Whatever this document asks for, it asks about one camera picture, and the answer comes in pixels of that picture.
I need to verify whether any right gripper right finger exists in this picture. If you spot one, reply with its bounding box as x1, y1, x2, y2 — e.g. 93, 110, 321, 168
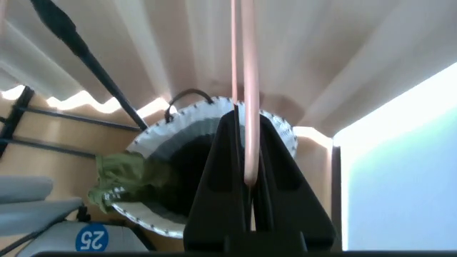
251, 114, 338, 251

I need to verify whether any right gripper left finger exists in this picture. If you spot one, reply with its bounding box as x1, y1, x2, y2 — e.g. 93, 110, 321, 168
184, 103, 251, 251

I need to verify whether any pink clothes hanger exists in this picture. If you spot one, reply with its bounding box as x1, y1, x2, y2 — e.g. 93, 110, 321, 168
230, 0, 261, 187

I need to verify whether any white laundry basket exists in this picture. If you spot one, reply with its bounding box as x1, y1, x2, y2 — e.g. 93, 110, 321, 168
110, 88, 299, 239

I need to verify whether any black clothes rack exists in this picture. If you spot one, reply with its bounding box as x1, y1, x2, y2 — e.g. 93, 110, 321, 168
0, 0, 149, 160

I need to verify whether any green garment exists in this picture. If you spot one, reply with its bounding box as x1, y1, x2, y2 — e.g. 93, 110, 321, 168
87, 151, 179, 215

